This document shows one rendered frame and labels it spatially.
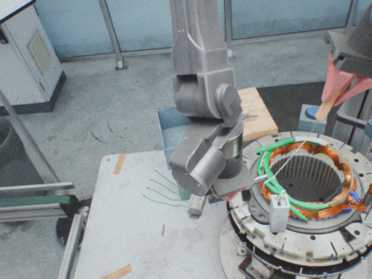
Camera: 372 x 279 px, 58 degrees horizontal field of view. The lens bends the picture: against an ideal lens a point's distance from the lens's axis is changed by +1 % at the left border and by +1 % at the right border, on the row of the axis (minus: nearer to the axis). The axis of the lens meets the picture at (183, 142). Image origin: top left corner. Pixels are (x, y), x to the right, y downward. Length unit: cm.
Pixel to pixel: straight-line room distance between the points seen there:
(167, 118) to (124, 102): 182
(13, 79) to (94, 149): 83
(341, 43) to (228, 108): 20
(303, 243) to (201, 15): 46
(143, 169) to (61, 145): 149
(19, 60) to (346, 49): 245
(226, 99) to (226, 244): 64
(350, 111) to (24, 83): 234
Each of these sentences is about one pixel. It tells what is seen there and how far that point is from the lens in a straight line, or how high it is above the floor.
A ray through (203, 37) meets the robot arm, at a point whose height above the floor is 149.
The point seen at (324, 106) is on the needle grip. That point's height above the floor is 132.
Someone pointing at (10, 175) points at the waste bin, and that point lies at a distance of 209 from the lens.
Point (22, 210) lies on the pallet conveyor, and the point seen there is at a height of 73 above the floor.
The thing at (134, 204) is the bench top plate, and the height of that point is 78.
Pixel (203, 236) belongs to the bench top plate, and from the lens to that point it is 105.
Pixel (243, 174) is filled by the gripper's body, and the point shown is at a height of 126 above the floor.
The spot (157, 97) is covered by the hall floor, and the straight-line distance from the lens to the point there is 279.
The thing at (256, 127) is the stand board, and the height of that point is 106.
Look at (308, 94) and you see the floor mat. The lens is 272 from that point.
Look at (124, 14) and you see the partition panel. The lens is 302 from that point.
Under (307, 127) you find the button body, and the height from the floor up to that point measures 101.
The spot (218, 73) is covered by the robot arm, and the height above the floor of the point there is 145.
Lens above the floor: 171
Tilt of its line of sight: 46 degrees down
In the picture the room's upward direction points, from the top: 10 degrees counter-clockwise
